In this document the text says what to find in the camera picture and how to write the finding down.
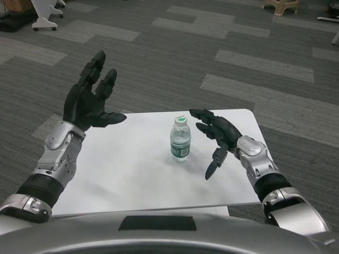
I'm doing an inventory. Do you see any black bag on floor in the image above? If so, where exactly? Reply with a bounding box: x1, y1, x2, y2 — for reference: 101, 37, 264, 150
0, 10, 37, 33

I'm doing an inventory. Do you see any clear water bottle green label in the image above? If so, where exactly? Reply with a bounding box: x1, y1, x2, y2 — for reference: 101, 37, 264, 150
169, 114, 192, 163

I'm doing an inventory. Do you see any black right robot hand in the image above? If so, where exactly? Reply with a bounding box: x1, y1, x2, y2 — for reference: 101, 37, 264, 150
189, 108, 243, 181

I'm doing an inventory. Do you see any silver robot chest black window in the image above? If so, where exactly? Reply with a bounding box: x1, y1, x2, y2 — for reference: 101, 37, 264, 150
0, 211, 339, 254

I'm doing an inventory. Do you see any beige plastic stool dark seat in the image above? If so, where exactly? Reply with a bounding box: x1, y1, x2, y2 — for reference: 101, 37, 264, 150
262, 0, 301, 15

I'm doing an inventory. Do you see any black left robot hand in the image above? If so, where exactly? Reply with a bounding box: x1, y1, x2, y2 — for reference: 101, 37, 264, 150
63, 50, 127, 132

